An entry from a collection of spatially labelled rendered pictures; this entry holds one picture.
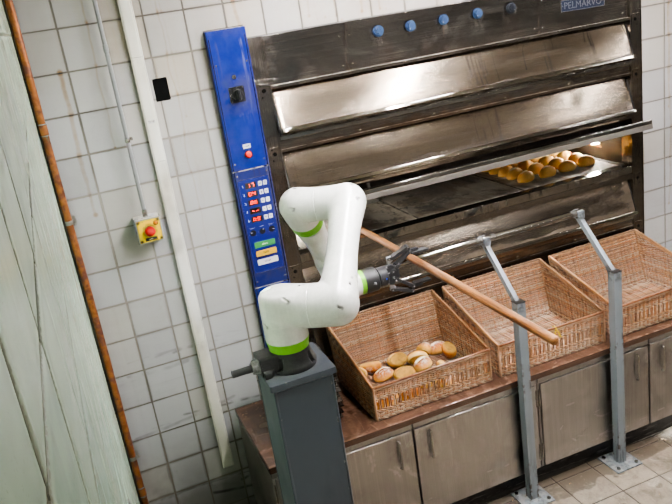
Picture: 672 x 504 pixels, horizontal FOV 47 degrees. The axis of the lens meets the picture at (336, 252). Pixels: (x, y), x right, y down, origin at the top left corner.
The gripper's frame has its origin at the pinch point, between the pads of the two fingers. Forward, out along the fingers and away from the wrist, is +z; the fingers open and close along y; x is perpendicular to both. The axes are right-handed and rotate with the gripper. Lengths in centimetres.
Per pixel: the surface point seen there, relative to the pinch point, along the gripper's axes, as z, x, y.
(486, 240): 36.7, -14.7, 3.6
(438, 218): 35, -53, 2
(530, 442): 37, 7, 90
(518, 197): 79, -53, 2
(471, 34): 62, -55, -76
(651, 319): 112, -3, 59
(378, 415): -26, -4, 59
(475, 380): 19, -4, 59
